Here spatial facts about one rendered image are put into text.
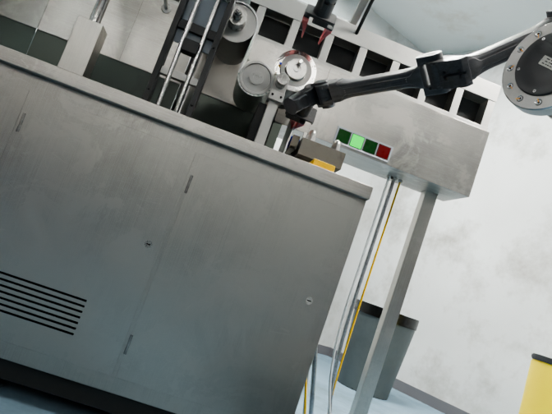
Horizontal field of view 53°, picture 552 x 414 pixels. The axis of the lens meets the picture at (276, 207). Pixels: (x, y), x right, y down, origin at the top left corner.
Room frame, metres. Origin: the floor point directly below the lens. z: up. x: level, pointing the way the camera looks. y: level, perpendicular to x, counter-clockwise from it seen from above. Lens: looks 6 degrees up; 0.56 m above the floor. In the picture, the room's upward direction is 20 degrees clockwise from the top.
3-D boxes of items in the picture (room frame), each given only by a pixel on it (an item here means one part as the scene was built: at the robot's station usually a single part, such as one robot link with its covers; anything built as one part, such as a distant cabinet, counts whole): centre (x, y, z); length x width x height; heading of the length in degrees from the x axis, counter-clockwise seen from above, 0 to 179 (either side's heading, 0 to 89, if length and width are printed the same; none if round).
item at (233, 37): (1.99, 0.36, 1.33); 0.25 x 0.14 x 0.14; 7
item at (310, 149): (2.07, -0.06, 1.00); 0.40 x 0.16 x 0.06; 7
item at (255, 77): (1.99, 0.23, 1.17); 0.26 x 0.12 x 0.12; 7
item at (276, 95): (1.84, 0.13, 1.05); 0.06 x 0.05 x 0.31; 7
